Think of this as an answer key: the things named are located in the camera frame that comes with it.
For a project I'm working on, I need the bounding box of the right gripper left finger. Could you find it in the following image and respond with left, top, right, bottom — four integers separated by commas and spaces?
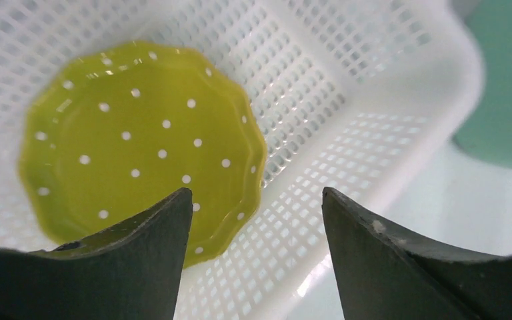
0, 188, 193, 319

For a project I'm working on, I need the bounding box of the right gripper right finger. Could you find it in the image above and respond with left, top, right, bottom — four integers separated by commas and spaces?
321, 187, 512, 319

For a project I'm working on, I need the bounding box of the green dotted plate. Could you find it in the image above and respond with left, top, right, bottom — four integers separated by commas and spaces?
18, 41, 267, 267

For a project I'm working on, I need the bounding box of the green trash bin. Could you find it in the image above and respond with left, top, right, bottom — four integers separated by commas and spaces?
454, 1, 512, 169

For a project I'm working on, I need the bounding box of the white plastic basket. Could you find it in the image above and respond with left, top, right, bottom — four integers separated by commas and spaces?
0, 1, 483, 319

